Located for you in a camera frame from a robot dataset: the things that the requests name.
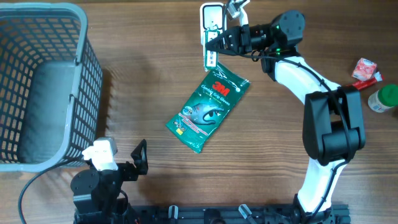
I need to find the green lidded jar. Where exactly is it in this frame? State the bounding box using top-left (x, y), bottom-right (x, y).
top-left (368, 84), bottom-right (398, 113)

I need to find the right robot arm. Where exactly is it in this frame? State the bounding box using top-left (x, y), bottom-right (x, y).
top-left (200, 5), bottom-right (366, 223)

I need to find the red white small box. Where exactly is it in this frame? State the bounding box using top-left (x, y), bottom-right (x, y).
top-left (352, 58), bottom-right (377, 81)

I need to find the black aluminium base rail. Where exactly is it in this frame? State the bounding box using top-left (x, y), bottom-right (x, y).
top-left (73, 204), bottom-right (351, 224)

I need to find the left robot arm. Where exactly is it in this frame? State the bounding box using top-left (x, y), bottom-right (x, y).
top-left (70, 138), bottom-right (149, 223)

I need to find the grey plastic shopping basket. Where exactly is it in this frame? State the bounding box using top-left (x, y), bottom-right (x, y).
top-left (1, 2), bottom-right (103, 172)

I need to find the red stick sachet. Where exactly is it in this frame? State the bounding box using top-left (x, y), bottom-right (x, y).
top-left (351, 72), bottom-right (384, 90)

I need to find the green 3M gloves packet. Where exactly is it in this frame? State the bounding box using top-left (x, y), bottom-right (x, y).
top-left (165, 64), bottom-right (251, 153)

